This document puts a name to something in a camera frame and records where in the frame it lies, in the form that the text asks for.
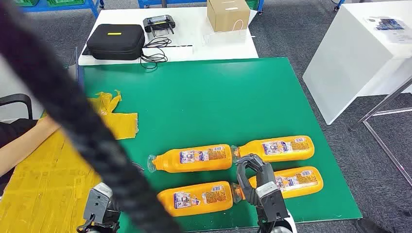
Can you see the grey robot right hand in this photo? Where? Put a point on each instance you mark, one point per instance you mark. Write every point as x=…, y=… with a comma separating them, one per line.
x=254, y=173

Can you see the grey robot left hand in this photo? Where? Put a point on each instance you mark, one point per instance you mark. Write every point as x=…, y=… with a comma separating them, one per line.
x=139, y=165

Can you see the orange detergent bottle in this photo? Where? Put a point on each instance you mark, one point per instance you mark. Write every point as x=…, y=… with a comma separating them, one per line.
x=193, y=199
x=193, y=159
x=299, y=183
x=276, y=149

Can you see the person's forearm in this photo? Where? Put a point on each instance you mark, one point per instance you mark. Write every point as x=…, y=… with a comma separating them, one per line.
x=22, y=144

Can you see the crumpled yellow plastic bag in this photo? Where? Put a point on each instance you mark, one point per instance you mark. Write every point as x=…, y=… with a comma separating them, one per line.
x=124, y=123

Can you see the yellow taped board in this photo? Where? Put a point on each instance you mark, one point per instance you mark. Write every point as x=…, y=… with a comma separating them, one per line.
x=38, y=193

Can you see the black zip carrying case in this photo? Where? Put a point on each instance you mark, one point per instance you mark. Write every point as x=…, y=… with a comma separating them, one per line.
x=116, y=43

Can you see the person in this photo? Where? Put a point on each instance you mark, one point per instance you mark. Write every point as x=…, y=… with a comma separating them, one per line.
x=13, y=128

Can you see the clear plastic bag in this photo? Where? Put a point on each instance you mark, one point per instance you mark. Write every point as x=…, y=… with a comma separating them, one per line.
x=225, y=38

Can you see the black chair armrest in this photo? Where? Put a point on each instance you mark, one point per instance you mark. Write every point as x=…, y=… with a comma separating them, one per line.
x=16, y=97

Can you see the black remote controller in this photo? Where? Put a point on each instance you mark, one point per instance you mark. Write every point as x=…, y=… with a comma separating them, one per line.
x=159, y=23

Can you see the white cabinet table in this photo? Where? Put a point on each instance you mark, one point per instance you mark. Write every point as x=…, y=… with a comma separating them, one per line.
x=347, y=64

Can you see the brown cardboard box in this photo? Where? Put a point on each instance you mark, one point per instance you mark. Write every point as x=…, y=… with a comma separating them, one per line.
x=227, y=16

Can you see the blue storage rack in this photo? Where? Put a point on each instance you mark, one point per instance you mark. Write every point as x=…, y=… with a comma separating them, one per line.
x=94, y=6
x=151, y=3

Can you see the green plastic crate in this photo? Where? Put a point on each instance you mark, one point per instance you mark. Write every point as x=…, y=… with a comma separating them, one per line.
x=66, y=2
x=252, y=4
x=25, y=2

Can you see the blue caster leg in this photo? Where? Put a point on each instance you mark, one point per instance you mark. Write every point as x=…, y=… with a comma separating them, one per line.
x=338, y=4

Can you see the printed paper leaflet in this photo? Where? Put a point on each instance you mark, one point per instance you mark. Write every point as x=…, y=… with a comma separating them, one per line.
x=389, y=25

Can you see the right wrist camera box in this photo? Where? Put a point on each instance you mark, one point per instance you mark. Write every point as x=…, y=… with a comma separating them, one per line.
x=267, y=189

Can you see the silver metal frame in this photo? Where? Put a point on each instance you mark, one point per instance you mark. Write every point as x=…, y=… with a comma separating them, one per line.
x=386, y=101

